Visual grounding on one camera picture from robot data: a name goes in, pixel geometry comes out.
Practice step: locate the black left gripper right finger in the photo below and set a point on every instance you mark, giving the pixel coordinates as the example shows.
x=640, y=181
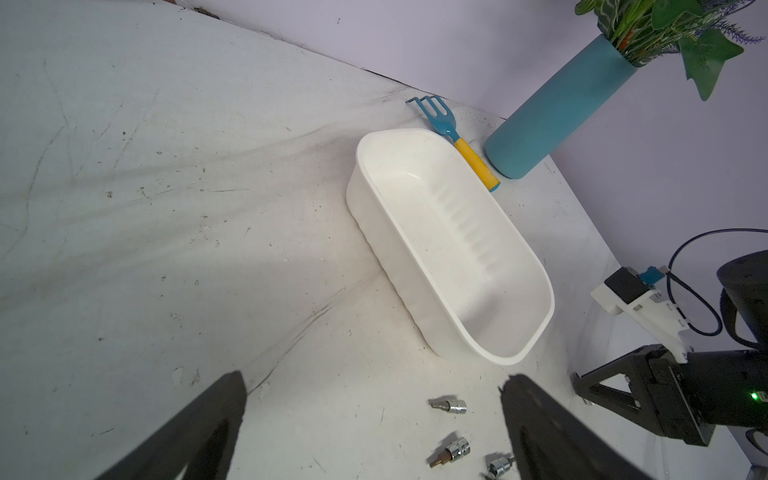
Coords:
x=548, y=442

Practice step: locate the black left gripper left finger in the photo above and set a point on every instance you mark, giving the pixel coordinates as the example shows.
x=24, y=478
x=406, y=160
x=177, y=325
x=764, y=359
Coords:
x=197, y=443

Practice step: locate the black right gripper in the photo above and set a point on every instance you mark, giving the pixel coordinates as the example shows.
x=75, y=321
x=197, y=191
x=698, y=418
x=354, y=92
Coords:
x=684, y=401

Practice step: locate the silver socket bit small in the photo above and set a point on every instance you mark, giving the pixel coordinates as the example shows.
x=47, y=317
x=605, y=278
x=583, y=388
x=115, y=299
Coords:
x=497, y=464

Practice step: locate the silver bit brown tip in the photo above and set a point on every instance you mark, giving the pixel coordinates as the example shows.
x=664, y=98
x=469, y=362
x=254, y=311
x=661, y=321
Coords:
x=455, y=450

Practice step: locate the white plastic storage box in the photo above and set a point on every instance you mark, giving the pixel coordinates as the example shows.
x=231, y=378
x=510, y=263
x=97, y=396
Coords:
x=470, y=281

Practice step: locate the teal cylindrical vase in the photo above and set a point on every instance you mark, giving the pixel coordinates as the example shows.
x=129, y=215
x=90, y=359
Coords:
x=558, y=108

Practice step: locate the blue yellow toy rake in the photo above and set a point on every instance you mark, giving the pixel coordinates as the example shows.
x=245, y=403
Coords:
x=443, y=121

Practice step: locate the green artificial plant bouquet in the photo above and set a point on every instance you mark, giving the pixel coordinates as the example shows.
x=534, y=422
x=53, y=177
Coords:
x=701, y=31

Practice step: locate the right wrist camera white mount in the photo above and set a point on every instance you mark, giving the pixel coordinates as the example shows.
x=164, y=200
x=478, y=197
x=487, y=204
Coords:
x=626, y=291

